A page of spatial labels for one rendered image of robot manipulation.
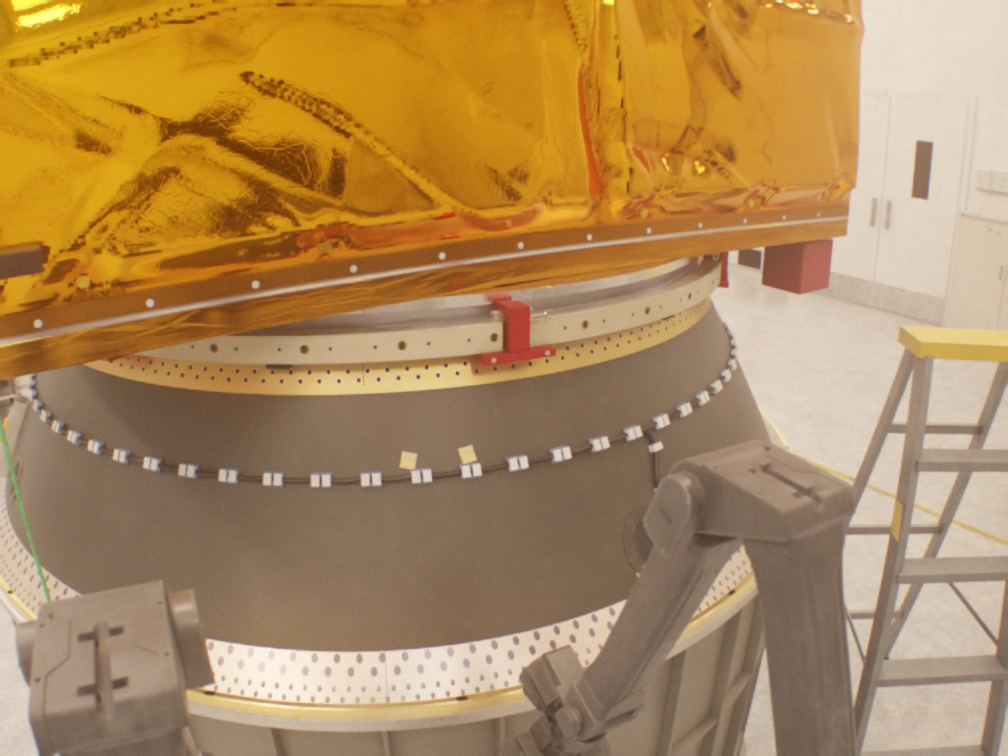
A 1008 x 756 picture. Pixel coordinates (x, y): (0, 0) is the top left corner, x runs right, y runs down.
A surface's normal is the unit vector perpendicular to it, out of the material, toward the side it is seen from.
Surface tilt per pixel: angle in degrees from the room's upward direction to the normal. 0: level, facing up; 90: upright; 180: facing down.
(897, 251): 90
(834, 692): 67
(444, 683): 43
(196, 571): 62
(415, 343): 90
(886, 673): 0
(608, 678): 87
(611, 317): 90
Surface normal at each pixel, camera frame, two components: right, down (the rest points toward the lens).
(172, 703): 0.41, -0.09
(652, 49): 0.58, 0.23
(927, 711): 0.00, -0.94
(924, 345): -0.09, 0.34
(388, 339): 0.18, 0.33
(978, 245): -0.80, 0.20
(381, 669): 0.08, -0.46
